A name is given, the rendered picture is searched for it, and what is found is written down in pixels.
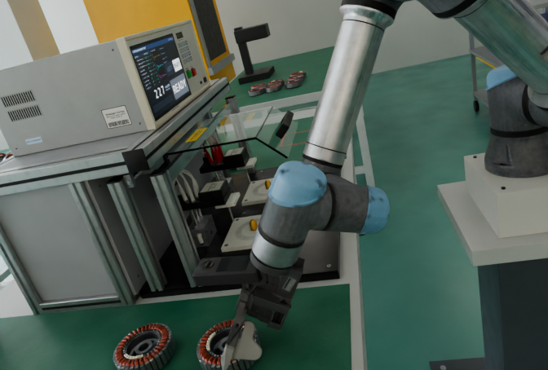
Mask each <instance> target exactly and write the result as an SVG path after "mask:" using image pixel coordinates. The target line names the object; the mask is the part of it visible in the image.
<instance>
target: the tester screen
mask: <svg viewBox="0 0 548 370"><path fill-rule="evenodd" d="M131 51H132V54H133V56H134V59H135V63H136V65H137V68H138V70H139V75H140V77H141V79H142V82H143V84H144V89H145V91H146V94H147V96H148V100H149V103H150V105H151V108H152V106H154V105H155V104H157V103H159V102H160V101H162V100H163V99H164V98H166V97H167V96H169V95H171V94H172V96H173V99H174V100H173V101H171V102H170V103H168V104H167V105H166V106H165V107H163V108H162V109H160V110H159V111H157V112H156V113H155V112H154V111H153V108H152V111H153V114H154V117H155V118H156V117H157V116H159V115H160V114H161V113H163V112H164V111H165V110H166V109H168V108H169V107H171V106H172V105H173V104H175V103H176V102H178V101H179V100H180V99H182V98H183V97H184V96H185V95H187V94H188V93H190V91H188V92H187V93H185V94H184V95H182V96H181V97H179V98H178V99H177V100H175V96H174V93H173V90H172V88H171V85H170V80H172V79H174V78H175V77H177V76H179V75H180V74H182V73H183V68H181V69H180V70H179V71H177V72H175V73H173V74H171V75H169V76H168V75H167V72H166V68H165V65H164V64H166V63H168V62H170V61H172V60H174V59H177V58H179V55H178V52H177V50H176V47H175V42H174V39H173V37H168V38H166V39H163V40H160V41H158V42H154V43H151V44H148V45H146V46H141V47H139V48H136V49H134V50H131ZM161 85H163V86H164V88H165V91H166V94H165V95H163V96H162V97H161V98H160V99H158V100H157V99H156V96H155V94H154V92H153V90H155V89H156V88H158V87H159V86H161Z"/></svg>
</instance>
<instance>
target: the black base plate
mask: <svg viewBox="0 0 548 370"><path fill-rule="evenodd" d="M279 167H280V166H278V167H273V168H268V169H263V170H255V173H253V174H252V173H249V176H250V181H251V182H253V181H258V180H264V179H269V178H274V176H275V174H276V172H277V170H278V168H279ZM229 178H232V179H233V182H234V185H235V188H236V192H239V193H240V197H239V199H238V201H237V203H236V205H235V206H232V207H231V210H232V215H233V217H234V218H243V217H249V216H255V215H260V214H262V213H263V208H264V206H265V203H261V204H255V205H245V206H242V203H241V202H242V201H243V199H244V196H245V194H246V192H247V190H248V187H249V182H248V178H247V176H246V172H244V173H239V174H230V175H229ZM201 213H202V216H203V215H209V214H211V215H212V218H213V220H214V224H215V227H216V230H217V231H216V233H215V235H214V238H213V240H212V241H211V243H210V246H206V247H199V248H196V249H197V252H198V255H199V258H200V260H202V259H203V258H221V257H231V256H242V255H250V252H251V249H243V250H236V251H229V252H222V250H221V247H222V245H223V242H224V241H225V238H226V236H227V234H228V232H229V229H230V227H231V225H232V220H231V217H230V214H229V212H228V207H226V208H220V209H216V208H215V207H214V206H213V207H207V208H202V209H201ZM298 257H299V258H303V259H305V261H304V265H303V273H302V276H301V278H300V281H299V283H303V282H312V281H320V280H335V279H340V232H339V231H316V230H310V231H309V232H308V233H307V237H306V239H305V241H304V243H303V247H302V249H301V252H300V254H299V256H298ZM159 263H160V264H161V268H162V270H163V272H164V275H165V277H166V280H167V284H166V285H164V286H165V288H164V289H163V290H162V291H158V289H157V290H156V291H155V292H152V291H151V289H150V287H149V284H148V281H147V280H146V282H145V283H144V285H143V287H142V288H141V289H140V291H139V293H140V295H141V297H142V299H144V298H152V297H168V296H176V295H184V294H192V293H208V292H215V291H223V290H232V289H242V287H243V286H242V284H223V285H209V286H201V287H199V286H196V287H193V288H192V287H191V285H190V283H189V281H188V277H187V275H186V272H185V270H184V268H183V263H182V262H181V259H180V256H179V253H178V250H177V249H176V246H175V243H174V240H172V242H171V243H170V245H169V247H168V248H167V250H166V251H165V252H164V254H163V255H162V257H161V259H160V261H159Z"/></svg>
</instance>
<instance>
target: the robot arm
mask: <svg viewBox="0 0 548 370"><path fill-rule="evenodd" d="M407 1H412V0H342V4H341V6H340V12H341V14H342V16H343V19H342V24H341V28H340V30H339V33H338V38H337V41H336V44H335V47H334V52H333V54H332V58H331V60H330V63H329V68H328V71H327V74H326V77H325V82H324V85H323V88H322V91H321V93H320V98H319V101H318V104H317V107H316V112H315V115H314V118H313V121H312V126H311V129H310V131H309V135H308V137H307V142H306V145H305V148H304V151H303V157H302V160H301V161H287V162H285V163H283V164H282V165H280V167H279V168H278V170H277V172H276V174H275V176H274V179H273V180H272V184H271V186H270V187H269V189H268V196H267V200H266V203H265V206H264V208H263V213H262V216H261V218H260V221H259V224H258V227H257V230H256V232H255V236H254V240H253V243H252V249H251V252H250V255H242V256H231V257H221V258H203V259H202V260H200V262H199V264H198V265H197V268H196V270H195V271H194V273H193V275H192V277H193V280H194V282H195V285H196V286H209V285H223V284H242V286H243V287H242V289H241V294H240V296H239V299H238V302H237V304H236V309H235V310H236V311H237V312H236V316H235V319H234V321H233V324H232V328H231V331H230V333H229V336H228V340H227V343H226V346H225V348H224V350H223V354H222V357H221V365H222V370H228V366H229V364H230V361H231V359H246V360H257V359H259V358H260V357H261V355H262V348H261V347H260V346H259V345H258V343H257V342H256V341H255V340H254V330H255V325H254V322H253V321H251V320H249V319H245V316H246V314H247V315H248V316H251V317H254V318H256V319H259V321H262V322H264V323H267V324H268V325H267V326H268V327H269V328H273V329H275V330H277V331H281V329H282V326H283V324H284V322H285V318H286V316H287V314H288V312H289V309H290V308H291V305H290V303H291V300H292V298H293V295H294V293H295V290H296V288H297V286H298V282H299V281H300V278H301V276H302V273H303V265H304V261H305V259H303V258H299V257H298V256H299V254H300V252H301V249H302V247H303V243H304V241H305V239H306V237H307V233H308V232H309V231H310V230H316V231H339V232H353V233H357V234H362V233H376V232H379V231H381V230H382V229H383V228H384V227H385V225H386V224H387V220H388V218H389V216H388V215H389V213H390V205H389V200H388V198H387V195H386V193H385V192H384V191H383V190H382V189H380V188H378V187H370V186H369V185H364V186H362V185H357V184H354V183H352V182H350V181H348V180H346V179H344V178H342V177H340V176H339V175H340V173H341V169H342V167H343V162H344V160H345V157H346V154H347V149H348V147H349V144H350V141H351V137H352V134H353V131H354V128H355V125H356V121H357V118H358V115H359V112H360V108H361V105H362V102H363V99H364V97H365V92H366V89H367V86H368V84H369V79H370V76H371V73H372V71H373V66H374V63H375V60H376V58H377V55H378V50H379V47H380V45H381V41H382V37H383V34H384V32H385V29H386V28H387V27H389V26H390V25H392V24H393V23H394V20H395V17H396V13H397V11H398V9H399V8H400V6H401V5H402V4H403V3H404V2H407ZM417 1H419V2H420V3H421V4H422V5H423V6H424V7H425V8H426V9H428V10H429V11H430V12H431V13H432V14H433V15H435V16H436V17H437V18H439V19H442V20H446V19H450V18H454V19H455V20H456V21H457V22H458V23H459V24H461V25H462V26H463V27H464V28H465V29H466V30H467V31H468V32H469V33H471V34H472V35H473V36H474V37H475V38H476V39H477V40H478V41H480V42H481V43H482V44H483V45H484V46H485V47H486V48H488V49H489V50H490V51H491V52H492V53H493V54H494V55H495V56H496V57H497V58H498V59H499V60H500V61H501V62H502V63H504V64H505V65H503V66H501V67H498V68H495V69H493V70H491V71H490V72H489V73H488V75H487V88H486V91H487V95H488V113H489V123H490V139H489V141H488V146H487V150H486V153H485V156H484V166H485V169H486V170H487V171H488V172H489V173H491V174H495V175H497V176H502V177H507V178H532V177H538V176H542V175H546V174H548V22H547V21H546V20H545V19H544V18H543V17H542V16H541V15H540V13H539V12H538V11H537V10H536V9H535V8H534V7H533V6H532V5H531V4H530V3H529V2H528V1H527V0H417ZM243 324H244V325H245V327H244V329H243V332H242V334H241V337H239V336H240V333H241V329H242V326H243Z"/></svg>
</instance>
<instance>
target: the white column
mask: <svg viewBox="0 0 548 370"><path fill-rule="evenodd" d="M59 54H60V51H59V49H58V46H57V45H56V42H55V39H54V37H53V35H52V32H51V29H50V27H49V24H48V23H47V21H46V17H45V15H44V13H43V10H42V8H41V5H40V3H39V1H38V0H0V70H2V69H5V68H10V67H14V66H16V65H20V64H26V63H29V62H32V61H35V60H39V59H44V58H47V57H51V56H54V55H59Z"/></svg>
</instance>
